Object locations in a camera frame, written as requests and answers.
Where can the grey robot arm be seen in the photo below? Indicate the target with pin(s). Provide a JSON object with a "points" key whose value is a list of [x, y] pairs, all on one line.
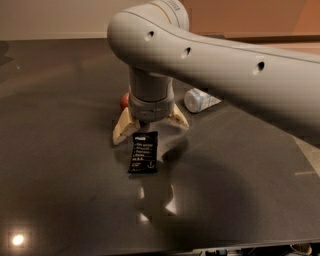
{"points": [[281, 87]]}

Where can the clear plastic water bottle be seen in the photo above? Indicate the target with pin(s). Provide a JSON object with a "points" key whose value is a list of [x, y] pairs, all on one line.
{"points": [[196, 100]]}

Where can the black rxbar chocolate wrapper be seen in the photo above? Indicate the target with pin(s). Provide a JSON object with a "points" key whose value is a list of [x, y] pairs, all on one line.
{"points": [[144, 153]]}

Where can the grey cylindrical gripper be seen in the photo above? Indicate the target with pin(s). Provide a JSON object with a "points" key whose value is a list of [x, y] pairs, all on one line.
{"points": [[150, 107]]}

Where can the red apple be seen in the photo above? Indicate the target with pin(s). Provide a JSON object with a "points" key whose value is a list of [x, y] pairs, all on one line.
{"points": [[124, 101]]}

